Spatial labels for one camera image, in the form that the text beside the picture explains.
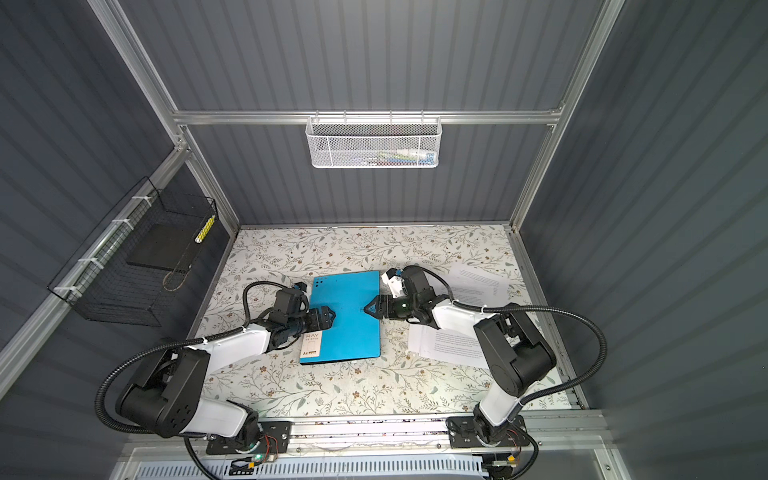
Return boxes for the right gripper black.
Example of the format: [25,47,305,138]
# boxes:
[364,295,419,320]

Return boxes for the blue folder with black inside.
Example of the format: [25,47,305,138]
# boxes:
[299,271,381,365]

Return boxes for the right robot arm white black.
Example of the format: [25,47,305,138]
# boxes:
[363,265,557,446]

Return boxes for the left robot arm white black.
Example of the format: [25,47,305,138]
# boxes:
[95,283,336,442]

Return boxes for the printed paper sheet far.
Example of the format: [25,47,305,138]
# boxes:
[445,263,511,307]

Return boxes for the printed paper sheet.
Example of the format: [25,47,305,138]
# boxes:
[445,263,511,307]
[408,324,488,369]

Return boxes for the printed paper sheet near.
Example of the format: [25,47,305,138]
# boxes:
[408,324,488,369]

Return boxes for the yellow marker in basket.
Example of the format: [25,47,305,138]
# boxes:
[194,215,216,244]

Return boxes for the pens in white basket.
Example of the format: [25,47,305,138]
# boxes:
[352,149,438,167]

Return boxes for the black pad in basket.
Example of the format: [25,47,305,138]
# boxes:
[126,224,202,273]

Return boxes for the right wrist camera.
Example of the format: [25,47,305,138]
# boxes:
[381,268,405,298]

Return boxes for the white ventilated cable duct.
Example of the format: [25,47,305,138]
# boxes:
[134,455,487,480]

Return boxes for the white wire mesh basket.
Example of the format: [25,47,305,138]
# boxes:
[305,119,443,169]

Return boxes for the black wire basket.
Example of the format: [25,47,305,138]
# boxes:
[48,178,218,327]

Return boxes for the aluminium frame of enclosure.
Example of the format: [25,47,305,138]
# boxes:
[0,0,628,480]

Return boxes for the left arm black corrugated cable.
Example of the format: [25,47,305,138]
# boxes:
[94,280,301,434]

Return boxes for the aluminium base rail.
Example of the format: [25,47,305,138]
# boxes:
[203,413,607,457]

